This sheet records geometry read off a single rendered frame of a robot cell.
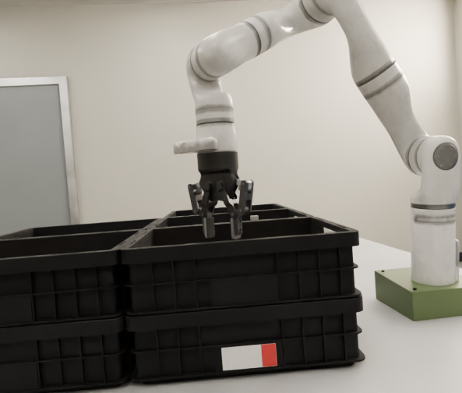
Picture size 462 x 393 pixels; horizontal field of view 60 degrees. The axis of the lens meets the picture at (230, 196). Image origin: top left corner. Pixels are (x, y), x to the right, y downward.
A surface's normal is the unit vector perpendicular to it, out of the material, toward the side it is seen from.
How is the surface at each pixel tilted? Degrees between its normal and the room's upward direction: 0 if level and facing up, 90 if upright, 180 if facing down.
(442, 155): 95
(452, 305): 90
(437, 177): 96
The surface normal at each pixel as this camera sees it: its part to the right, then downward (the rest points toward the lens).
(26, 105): 0.11, 0.03
